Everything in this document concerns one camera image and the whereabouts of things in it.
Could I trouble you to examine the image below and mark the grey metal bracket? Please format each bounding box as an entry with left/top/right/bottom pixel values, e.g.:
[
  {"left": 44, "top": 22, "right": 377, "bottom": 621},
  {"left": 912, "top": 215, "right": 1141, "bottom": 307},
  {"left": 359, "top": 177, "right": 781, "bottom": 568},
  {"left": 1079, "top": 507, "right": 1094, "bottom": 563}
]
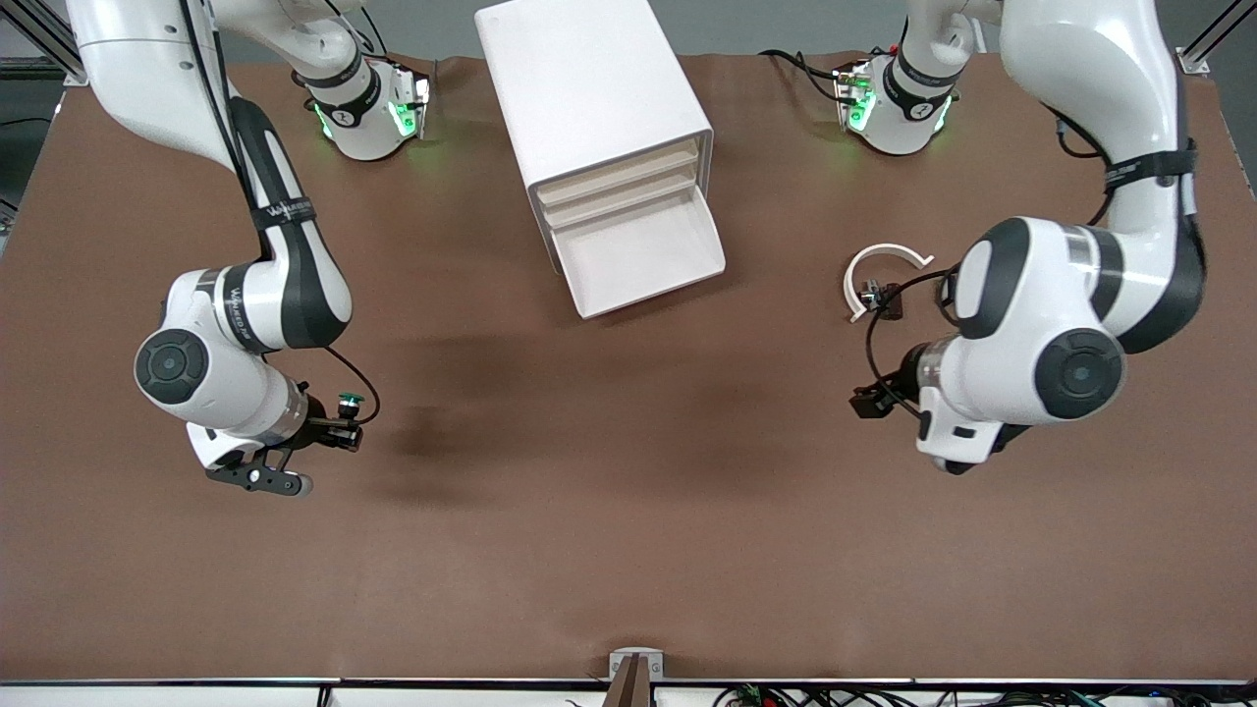
[{"left": 609, "top": 648, "right": 665, "bottom": 681}]

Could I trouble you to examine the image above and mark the aluminium frame profile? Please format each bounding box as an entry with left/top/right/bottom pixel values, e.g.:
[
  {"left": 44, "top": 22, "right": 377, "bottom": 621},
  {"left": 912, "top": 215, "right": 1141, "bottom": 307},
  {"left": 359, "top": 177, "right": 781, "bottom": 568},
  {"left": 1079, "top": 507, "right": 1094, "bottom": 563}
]
[
  {"left": 1176, "top": 0, "right": 1257, "bottom": 76},
  {"left": 0, "top": 0, "right": 78, "bottom": 87}
]

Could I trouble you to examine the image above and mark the brown small electrical component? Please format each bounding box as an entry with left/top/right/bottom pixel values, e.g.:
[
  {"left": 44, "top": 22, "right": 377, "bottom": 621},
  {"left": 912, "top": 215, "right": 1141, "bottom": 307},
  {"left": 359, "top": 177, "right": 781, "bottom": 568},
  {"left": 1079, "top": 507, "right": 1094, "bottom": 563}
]
[{"left": 860, "top": 280, "right": 904, "bottom": 321}]

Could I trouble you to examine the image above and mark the black arm base cable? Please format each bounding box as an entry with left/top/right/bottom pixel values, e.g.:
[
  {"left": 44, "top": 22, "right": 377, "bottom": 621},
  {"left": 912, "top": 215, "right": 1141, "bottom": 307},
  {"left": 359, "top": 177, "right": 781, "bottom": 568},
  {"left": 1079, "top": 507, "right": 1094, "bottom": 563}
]
[
  {"left": 354, "top": 5, "right": 396, "bottom": 68},
  {"left": 758, "top": 47, "right": 847, "bottom": 104}
]

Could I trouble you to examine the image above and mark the brown mounting post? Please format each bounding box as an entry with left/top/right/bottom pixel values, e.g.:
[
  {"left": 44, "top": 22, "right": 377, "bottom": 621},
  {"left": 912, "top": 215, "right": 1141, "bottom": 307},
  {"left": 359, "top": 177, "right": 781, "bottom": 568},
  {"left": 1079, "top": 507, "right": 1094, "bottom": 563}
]
[{"left": 601, "top": 655, "right": 655, "bottom": 707}]

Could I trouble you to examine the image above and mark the brown paper table cover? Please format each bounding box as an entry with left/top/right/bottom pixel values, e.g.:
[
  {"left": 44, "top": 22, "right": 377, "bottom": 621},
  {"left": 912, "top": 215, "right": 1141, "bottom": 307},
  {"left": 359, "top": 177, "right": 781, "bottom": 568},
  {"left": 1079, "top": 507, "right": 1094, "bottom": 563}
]
[{"left": 0, "top": 51, "right": 1257, "bottom": 685}]

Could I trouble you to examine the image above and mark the white curved plastic ring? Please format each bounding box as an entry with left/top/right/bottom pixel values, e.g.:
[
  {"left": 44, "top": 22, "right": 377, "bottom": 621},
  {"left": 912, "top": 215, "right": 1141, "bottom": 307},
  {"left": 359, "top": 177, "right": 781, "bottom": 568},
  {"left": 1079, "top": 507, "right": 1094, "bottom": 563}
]
[{"left": 843, "top": 243, "right": 935, "bottom": 324}]

